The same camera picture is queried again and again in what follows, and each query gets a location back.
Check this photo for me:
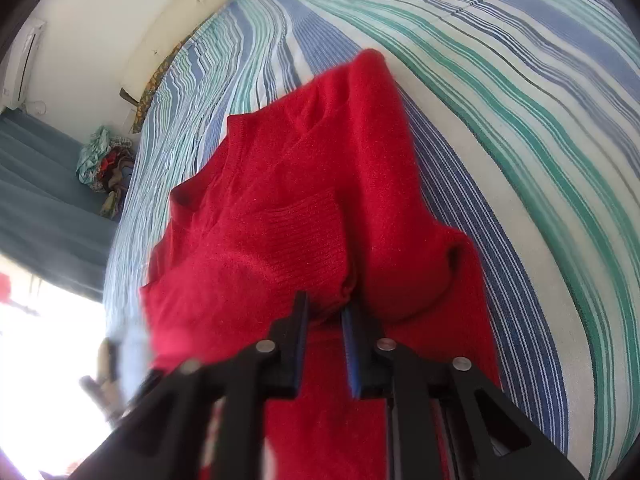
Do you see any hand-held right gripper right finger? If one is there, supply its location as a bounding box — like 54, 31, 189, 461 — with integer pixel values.
340, 304, 587, 480

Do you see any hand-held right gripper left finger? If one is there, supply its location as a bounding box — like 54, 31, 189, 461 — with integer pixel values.
70, 290, 311, 480

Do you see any red sweater with white animal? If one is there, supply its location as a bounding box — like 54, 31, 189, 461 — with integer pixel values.
140, 49, 503, 480

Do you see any pile of clothes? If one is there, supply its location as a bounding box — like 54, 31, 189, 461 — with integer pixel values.
76, 126, 136, 220

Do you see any cream cushion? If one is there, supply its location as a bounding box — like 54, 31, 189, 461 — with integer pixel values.
80, 336, 126, 413

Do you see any striped bed cover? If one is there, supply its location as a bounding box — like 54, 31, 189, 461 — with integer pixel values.
102, 0, 640, 480

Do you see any blue curtain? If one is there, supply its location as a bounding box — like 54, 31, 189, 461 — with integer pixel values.
0, 106, 121, 303

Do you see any white air conditioner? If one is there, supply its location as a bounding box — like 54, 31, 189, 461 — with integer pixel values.
0, 18, 47, 107

